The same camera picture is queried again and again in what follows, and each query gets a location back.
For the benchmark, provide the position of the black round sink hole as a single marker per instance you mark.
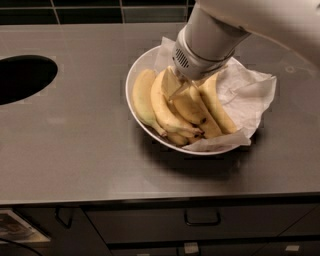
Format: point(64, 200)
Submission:
point(23, 76)

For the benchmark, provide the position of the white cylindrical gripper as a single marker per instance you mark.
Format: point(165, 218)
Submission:
point(199, 65)

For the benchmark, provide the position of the lower hidden yellow banana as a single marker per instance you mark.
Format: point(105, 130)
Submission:
point(209, 126)

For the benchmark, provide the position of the white oval bowl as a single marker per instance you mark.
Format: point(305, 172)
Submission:
point(151, 59)

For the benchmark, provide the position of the white crumpled paper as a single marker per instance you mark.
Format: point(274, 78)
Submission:
point(245, 95)

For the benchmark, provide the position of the grey cabinet door left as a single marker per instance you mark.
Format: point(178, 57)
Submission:
point(80, 240)

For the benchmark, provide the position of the lower grey drawer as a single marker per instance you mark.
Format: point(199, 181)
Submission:
point(307, 248)

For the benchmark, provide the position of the black cabinet handle left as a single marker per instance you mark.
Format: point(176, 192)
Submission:
point(64, 216)

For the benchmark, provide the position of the open drawer with papers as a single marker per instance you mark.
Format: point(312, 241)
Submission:
point(15, 228)

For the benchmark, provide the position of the black drawer handle centre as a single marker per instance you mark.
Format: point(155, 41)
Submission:
point(188, 222)

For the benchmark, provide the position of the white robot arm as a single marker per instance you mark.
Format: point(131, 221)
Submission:
point(292, 24)

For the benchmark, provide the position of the grey drawer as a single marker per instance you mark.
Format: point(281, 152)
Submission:
point(307, 248)
point(158, 225)

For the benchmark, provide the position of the under yellow banana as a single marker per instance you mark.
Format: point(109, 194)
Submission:
point(181, 138)

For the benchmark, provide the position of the grey drawer front centre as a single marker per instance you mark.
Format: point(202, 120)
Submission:
point(158, 225)

